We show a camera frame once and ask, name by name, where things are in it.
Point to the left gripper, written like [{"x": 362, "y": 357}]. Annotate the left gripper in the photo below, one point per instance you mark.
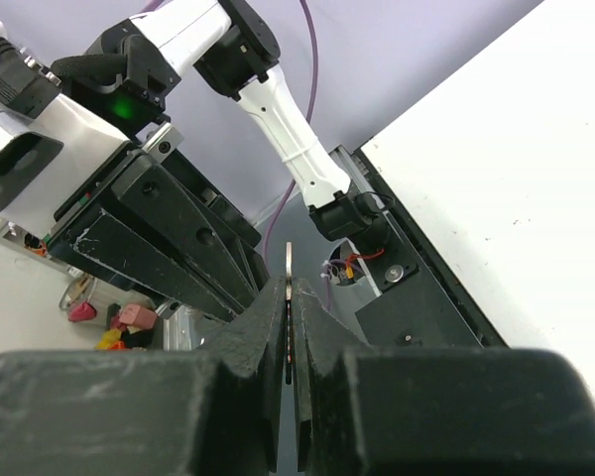
[{"x": 165, "y": 227}]

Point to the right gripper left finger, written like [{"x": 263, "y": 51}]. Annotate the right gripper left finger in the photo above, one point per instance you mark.
[{"x": 238, "y": 415}]

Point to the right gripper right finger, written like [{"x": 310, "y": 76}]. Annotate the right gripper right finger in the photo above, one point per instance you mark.
[{"x": 335, "y": 408}]

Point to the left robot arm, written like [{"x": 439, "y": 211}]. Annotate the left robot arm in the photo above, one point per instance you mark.
[{"x": 238, "y": 56}]

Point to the colourful clutter pile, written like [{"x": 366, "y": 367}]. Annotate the colourful clutter pile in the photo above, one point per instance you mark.
[{"x": 122, "y": 319}]

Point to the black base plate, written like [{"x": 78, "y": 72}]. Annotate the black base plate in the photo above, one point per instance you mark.
[{"x": 418, "y": 301}]

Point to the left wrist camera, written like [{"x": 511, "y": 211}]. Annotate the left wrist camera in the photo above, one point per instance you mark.
[{"x": 43, "y": 132}]

